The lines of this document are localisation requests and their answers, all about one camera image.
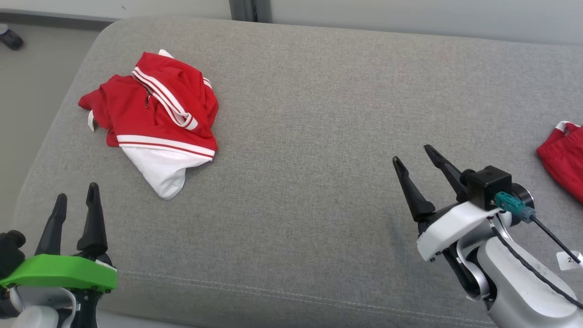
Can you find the grey fabric sofa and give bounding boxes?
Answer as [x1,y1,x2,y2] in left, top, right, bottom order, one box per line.
[11,16,583,328]

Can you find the dark object on floor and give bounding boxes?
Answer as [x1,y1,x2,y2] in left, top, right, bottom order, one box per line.
[0,24,24,51]

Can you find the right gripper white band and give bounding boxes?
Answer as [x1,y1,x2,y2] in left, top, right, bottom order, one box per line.
[393,144,501,262]

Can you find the dark grey partition post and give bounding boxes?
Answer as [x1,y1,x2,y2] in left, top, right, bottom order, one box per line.
[229,0,272,23]

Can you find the red Bulls 23 shorts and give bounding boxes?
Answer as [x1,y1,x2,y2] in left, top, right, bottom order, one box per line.
[537,121,583,204]

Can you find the red jersey with white sleeves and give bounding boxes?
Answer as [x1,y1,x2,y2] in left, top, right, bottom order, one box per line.
[78,49,219,200]

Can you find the black cable along right arm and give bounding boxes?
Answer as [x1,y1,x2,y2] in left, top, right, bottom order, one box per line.
[490,225,583,309]

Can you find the white tag on right cable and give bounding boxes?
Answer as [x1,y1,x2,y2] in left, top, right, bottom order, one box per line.
[557,250,583,271]

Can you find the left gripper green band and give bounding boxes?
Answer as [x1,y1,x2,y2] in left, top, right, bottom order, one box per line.
[0,182,120,328]

